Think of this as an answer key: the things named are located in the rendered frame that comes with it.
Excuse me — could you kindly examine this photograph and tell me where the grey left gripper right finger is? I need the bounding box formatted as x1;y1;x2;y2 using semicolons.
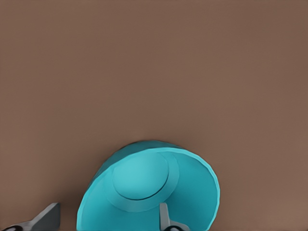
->
159;202;191;231

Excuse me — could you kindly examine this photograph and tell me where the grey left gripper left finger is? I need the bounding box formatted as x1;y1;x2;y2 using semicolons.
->
0;202;61;231

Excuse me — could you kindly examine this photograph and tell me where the teal bowl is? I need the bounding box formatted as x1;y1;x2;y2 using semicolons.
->
76;139;221;231

